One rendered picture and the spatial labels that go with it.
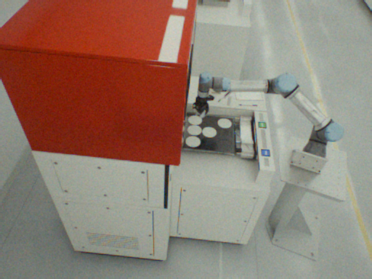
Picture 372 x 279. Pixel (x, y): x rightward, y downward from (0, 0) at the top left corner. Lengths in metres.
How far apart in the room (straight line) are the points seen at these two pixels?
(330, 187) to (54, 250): 2.09
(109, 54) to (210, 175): 1.14
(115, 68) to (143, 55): 0.12
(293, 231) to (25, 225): 2.25
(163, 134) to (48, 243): 1.71
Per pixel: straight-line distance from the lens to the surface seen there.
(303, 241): 2.95
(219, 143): 2.16
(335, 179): 2.34
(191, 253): 2.70
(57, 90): 1.40
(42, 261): 2.81
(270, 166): 2.03
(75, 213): 2.17
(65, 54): 1.28
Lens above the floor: 2.46
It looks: 46 degrees down
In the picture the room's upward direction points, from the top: 5 degrees clockwise
